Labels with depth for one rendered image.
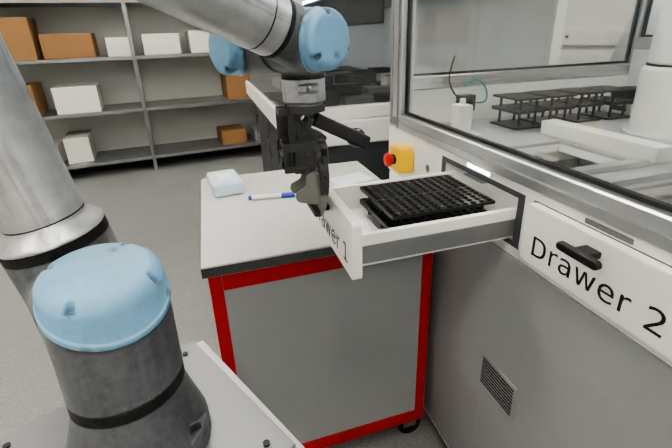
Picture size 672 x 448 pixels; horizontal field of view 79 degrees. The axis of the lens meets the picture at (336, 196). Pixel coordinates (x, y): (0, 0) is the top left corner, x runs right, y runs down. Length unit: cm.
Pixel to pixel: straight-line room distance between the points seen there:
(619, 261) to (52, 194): 72
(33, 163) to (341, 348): 86
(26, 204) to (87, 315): 16
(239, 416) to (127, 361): 19
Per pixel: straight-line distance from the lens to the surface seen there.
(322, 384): 123
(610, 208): 72
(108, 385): 47
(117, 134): 496
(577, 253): 69
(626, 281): 70
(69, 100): 447
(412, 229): 74
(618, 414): 83
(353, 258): 70
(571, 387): 88
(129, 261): 48
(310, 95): 71
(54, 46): 452
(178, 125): 494
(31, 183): 54
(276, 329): 107
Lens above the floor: 122
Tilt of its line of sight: 22 degrees down
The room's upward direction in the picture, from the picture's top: 2 degrees counter-clockwise
